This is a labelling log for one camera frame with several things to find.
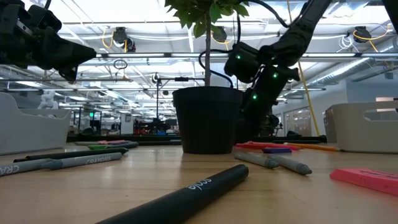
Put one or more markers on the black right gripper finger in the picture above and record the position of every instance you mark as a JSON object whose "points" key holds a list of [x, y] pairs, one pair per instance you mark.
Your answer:
{"points": [[248, 132]]}

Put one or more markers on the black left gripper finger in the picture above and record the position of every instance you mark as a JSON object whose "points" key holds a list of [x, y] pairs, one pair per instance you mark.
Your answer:
{"points": [[71, 74], [65, 51]]}

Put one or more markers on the red eraser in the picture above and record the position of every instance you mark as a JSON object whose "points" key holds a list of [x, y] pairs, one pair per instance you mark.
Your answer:
{"points": [[253, 147]]}

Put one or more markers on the grey screw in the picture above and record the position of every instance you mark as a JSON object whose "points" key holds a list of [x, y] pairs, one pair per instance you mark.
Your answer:
{"points": [[255, 159]]}

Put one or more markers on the green plant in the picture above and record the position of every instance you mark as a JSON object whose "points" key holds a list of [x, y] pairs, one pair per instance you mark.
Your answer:
{"points": [[206, 121]]}

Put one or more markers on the orange pencil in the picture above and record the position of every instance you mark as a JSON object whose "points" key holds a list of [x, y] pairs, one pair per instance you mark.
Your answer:
{"points": [[314, 147]]}

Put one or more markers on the grey plastic bin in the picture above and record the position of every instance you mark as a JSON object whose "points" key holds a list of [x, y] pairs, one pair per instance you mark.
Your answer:
{"points": [[31, 133], [357, 137]]}

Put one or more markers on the black pen white lettering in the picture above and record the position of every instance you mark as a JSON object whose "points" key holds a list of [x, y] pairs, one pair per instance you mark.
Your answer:
{"points": [[186, 199]]}

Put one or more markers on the pink eraser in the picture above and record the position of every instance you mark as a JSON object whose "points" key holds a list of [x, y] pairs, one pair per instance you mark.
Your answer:
{"points": [[367, 180]]}

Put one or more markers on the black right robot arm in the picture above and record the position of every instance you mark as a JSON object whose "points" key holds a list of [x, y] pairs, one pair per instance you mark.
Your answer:
{"points": [[295, 37]]}

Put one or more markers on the white robot figure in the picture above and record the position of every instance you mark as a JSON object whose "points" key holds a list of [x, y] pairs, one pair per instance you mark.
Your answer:
{"points": [[48, 99]]}

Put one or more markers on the long ceiling light strip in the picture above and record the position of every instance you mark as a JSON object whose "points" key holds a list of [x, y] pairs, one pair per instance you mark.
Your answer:
{"points": [[136, 55]]}

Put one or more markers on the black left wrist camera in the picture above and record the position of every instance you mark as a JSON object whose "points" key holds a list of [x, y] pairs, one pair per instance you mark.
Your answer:
{"points": [[46, 18]]}

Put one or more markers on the silver ventilation duct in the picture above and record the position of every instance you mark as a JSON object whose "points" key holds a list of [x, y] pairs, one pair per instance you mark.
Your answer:
{"points": [[348, 70]]}

